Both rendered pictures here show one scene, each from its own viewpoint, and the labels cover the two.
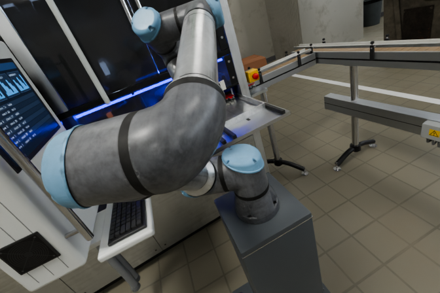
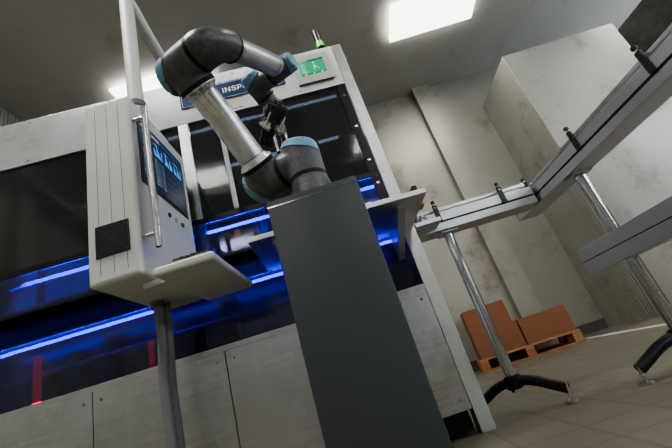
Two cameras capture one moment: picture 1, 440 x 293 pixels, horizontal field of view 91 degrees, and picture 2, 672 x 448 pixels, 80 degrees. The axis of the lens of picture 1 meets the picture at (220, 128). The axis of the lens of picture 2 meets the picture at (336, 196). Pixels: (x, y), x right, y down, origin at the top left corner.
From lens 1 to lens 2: 1.22 m
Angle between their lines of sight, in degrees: 52
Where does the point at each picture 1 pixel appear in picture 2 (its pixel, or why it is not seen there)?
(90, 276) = not seen: outside the picture
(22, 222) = (124, 207)
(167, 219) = (267, 408)
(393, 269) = not seen: outside the picture
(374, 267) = not seen: outside the picture
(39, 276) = (105, 268)
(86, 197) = (166, 61)
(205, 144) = (214, 32)
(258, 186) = (304, 159)
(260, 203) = (306, 177)
